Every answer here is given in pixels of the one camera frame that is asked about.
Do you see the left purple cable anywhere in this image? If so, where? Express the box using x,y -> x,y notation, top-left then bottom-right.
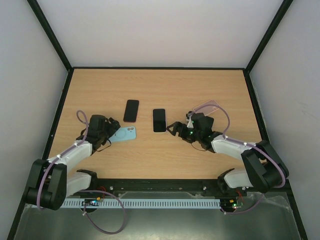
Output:
36,109 -> 126,235

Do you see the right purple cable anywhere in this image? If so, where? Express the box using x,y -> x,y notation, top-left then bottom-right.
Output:
188,105 -> 286,216

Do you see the white slotted cable duct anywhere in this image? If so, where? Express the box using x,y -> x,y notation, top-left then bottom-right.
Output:
61,198 -> 221,209

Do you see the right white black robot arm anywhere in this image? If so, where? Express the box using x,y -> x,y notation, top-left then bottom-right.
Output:
166,112 -> 289,196

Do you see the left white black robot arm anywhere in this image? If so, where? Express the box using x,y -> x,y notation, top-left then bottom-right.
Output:
23,114 -> 121,210

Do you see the purple cable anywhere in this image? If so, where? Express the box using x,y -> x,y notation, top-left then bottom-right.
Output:
36,109 -> 126,235
188,105 -> 286,216

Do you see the pink translucent phone case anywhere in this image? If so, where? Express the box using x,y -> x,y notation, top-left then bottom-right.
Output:
193,99 -> 219,116

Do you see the black metal enclosure frame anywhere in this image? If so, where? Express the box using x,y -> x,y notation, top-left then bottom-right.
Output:
7,0 -> 308,240

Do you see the light blue phone case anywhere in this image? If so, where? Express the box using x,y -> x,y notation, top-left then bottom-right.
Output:
109,126 -> 137,144

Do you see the black phone red edge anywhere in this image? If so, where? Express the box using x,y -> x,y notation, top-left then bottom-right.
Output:
123,99 -> 140,123

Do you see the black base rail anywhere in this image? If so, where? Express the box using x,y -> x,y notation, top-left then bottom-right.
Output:
74,178 -> 247,197

